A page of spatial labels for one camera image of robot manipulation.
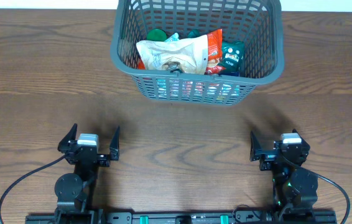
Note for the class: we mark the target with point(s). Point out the red spaghetti packet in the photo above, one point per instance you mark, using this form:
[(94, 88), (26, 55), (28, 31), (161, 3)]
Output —
[(214, 49)]

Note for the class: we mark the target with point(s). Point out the beige paper bag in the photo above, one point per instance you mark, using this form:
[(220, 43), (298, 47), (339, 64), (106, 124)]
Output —
[(173, 54)]

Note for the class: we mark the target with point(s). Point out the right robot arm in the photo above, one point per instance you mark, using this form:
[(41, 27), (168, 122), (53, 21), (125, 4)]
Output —
[(294, 189)]

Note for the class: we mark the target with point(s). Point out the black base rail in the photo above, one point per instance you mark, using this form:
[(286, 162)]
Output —
[(237, 216)]

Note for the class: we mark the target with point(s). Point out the light teal snack packet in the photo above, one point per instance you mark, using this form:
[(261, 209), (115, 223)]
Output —
[(174, 37)]

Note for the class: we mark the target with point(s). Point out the green coffee mix bag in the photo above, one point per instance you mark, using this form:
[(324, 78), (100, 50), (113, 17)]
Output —
[(216, 56)]

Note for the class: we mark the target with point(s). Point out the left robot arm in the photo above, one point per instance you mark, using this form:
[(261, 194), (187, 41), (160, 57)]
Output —
[(75, 190)]

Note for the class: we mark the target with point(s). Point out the green lid jar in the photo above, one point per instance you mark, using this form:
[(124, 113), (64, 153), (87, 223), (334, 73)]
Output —
[(156, 35)]

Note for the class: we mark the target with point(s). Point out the grey plastic basket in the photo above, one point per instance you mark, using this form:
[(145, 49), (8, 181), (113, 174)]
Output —
[(256, 23)]

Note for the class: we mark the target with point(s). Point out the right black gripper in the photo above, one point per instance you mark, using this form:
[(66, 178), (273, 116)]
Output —
[(279, 155)]

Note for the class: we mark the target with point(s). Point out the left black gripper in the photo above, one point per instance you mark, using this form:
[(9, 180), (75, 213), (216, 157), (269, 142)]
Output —
[(104, 160)]

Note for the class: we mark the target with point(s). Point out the Kleenex tissue multipack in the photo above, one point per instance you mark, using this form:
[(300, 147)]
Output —
[(175, 88)]

